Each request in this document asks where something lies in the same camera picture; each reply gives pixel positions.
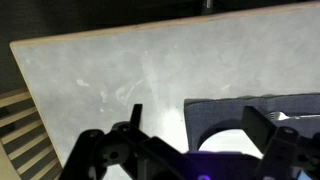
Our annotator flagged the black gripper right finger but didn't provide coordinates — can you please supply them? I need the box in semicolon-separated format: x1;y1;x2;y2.
241;105;320;180

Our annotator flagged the dark blue cloth placemat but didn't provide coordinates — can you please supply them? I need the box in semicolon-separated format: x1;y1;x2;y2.
183;93;320;153

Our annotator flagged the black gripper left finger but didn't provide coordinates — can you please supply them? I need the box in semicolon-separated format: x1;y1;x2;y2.
59;103;188;180

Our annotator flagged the crumpled light blue cloth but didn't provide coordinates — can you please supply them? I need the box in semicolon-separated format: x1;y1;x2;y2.
297;169;312;180

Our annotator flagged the wooden slat-back chair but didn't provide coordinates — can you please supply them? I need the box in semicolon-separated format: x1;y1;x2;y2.
0;88;64;180

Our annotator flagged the round white plate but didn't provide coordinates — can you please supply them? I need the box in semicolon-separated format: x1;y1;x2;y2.
198;129;264;159

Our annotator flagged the silver metal fork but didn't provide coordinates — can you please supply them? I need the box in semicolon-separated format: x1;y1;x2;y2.
265;111;320;122

